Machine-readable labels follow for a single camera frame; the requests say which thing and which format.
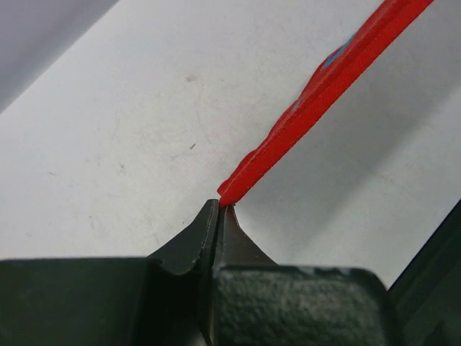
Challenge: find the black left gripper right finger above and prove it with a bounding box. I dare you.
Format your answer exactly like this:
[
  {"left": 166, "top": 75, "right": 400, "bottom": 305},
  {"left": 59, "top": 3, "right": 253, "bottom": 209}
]
[{"left": 212, "top": 207, "right": 279, "bottom": 345}]

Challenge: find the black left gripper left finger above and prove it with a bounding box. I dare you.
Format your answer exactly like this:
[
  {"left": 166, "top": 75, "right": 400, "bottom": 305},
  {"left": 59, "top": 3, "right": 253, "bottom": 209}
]
[{"left": 146, "top": 199, "right": 219, "bottom": 345}]

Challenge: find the red blue patterned towel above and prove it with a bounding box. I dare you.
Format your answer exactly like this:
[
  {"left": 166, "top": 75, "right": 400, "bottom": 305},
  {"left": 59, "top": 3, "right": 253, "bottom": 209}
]
[{"left": 218, "top": 0, "right": 432, "bottom": 208}]

